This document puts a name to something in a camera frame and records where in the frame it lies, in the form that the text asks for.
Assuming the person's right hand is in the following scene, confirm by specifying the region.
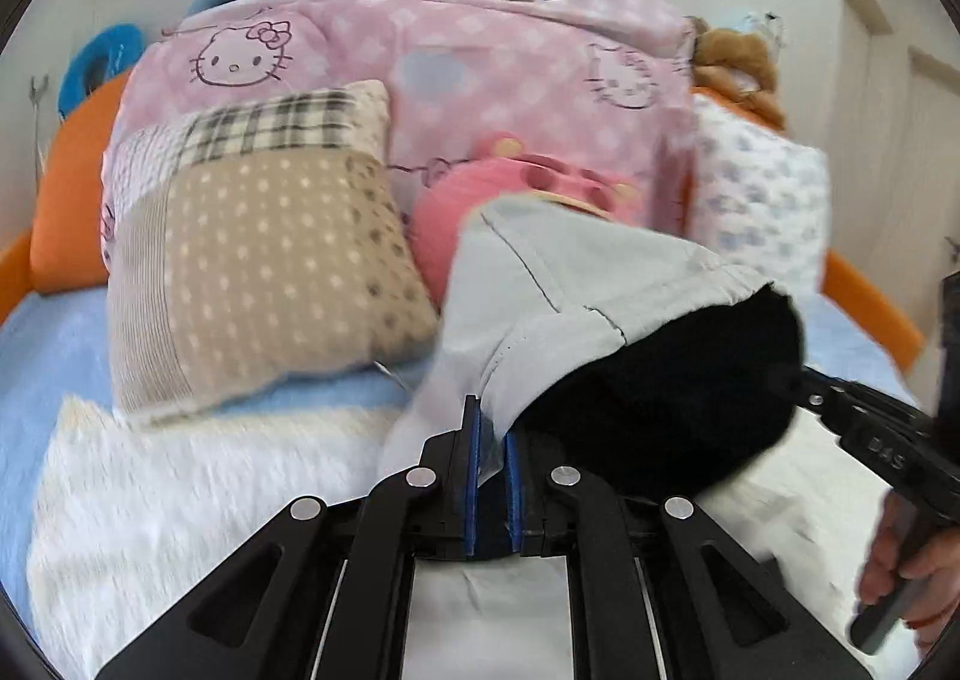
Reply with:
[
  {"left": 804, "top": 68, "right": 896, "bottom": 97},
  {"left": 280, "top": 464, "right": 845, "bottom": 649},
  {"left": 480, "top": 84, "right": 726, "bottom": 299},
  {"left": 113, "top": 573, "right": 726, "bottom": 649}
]
[{"left": 857, "top": 489, "right": 960, "bottom": 655}]

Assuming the brown teddy bear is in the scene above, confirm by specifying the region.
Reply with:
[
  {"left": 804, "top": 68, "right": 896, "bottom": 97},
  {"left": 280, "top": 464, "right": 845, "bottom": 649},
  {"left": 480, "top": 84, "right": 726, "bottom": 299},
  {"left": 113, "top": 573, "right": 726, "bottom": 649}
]
[{"left": 690, "top": 24, "right": 788, "bottom": 130}]

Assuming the orange bed frame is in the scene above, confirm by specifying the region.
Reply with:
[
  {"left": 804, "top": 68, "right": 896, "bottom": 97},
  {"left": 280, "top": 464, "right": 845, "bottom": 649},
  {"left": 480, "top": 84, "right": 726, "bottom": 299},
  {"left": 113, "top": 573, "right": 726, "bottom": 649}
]
[{"left": 0, "top": 73, "right": 925, "bottom": 366}]

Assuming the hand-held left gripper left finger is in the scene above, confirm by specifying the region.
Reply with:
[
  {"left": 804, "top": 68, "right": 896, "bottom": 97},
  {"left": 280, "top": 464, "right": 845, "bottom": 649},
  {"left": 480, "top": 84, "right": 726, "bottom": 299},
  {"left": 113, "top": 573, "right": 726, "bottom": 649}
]
[{"left": 94, "top": 395, "right": 481, "bottom": 680}]

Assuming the white floral pillow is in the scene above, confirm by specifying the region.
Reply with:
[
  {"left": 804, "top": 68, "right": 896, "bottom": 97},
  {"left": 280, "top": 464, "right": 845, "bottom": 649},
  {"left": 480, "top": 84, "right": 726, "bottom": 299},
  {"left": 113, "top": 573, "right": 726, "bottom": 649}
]
[{"left": 686, "top": 95, "right": 833, "bottom": 295}]

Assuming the beige patchwork pillow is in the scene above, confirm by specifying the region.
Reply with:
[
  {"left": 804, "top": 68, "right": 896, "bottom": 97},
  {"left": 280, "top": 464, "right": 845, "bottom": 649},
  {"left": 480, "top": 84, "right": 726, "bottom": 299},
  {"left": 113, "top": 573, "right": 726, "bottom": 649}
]
[{"left": 105, "top": 80, "right": 443, "bottom": 426}]

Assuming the pink bear plush pillow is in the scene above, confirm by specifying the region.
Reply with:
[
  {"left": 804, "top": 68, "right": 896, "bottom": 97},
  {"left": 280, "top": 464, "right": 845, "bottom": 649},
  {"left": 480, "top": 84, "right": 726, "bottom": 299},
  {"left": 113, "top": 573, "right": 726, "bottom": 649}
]
[{"left": 409, "top": 133, "right": 646, "bottom": 306}]

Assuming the blue swim ring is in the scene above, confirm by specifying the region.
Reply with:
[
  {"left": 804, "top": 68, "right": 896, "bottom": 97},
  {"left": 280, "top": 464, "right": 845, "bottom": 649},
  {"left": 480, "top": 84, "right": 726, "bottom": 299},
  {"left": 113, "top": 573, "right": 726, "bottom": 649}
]
[{"left": 58, "top": 24, "right": 145, "bottom": 122}]

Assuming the pale green hooded coat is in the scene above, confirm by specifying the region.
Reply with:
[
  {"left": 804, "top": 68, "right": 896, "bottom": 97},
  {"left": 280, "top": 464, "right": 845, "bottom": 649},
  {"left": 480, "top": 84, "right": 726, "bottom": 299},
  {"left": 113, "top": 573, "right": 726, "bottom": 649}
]
[{"left": 375, "top": 196, "right": 886, "bottom": 680}]

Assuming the white lace blanket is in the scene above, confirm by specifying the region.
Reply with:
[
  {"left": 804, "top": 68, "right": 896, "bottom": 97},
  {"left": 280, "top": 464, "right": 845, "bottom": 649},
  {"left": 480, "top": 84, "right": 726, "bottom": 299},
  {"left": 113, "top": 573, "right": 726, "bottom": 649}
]
[{"left": 26, "top": 391, "right": 421, "bottom": 680}]

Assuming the pink cat-print quilt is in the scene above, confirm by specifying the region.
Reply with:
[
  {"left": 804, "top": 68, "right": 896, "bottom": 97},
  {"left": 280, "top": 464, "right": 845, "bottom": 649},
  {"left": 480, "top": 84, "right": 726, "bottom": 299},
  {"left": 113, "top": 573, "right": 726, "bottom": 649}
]
[{"left": 101, "top": 0, "right": 702, "bottom": 261}]

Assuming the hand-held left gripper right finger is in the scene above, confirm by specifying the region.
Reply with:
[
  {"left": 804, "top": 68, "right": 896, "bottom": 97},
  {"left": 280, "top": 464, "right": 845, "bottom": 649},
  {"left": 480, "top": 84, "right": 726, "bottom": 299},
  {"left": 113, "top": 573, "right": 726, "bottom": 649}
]
[{"left": 506, "top": 429, "right": 878, "bottom": 680}]

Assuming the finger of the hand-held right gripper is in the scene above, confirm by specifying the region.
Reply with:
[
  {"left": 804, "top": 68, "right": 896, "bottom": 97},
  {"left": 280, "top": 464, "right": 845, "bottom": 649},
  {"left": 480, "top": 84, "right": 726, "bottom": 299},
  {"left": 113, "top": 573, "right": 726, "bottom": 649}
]
[{"left": 791, "top": 365, "right": 852, "bottom": 437}]

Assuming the white door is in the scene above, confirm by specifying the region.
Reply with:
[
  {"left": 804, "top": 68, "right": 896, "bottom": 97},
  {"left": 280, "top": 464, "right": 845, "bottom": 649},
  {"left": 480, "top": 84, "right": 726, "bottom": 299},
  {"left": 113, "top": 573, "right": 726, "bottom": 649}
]
[
  {"left": 874, "top": 43, "right": 960, "bottom": 351},
  {"left": 821, "top": 0, "right": 901, "bottom": 261}
]

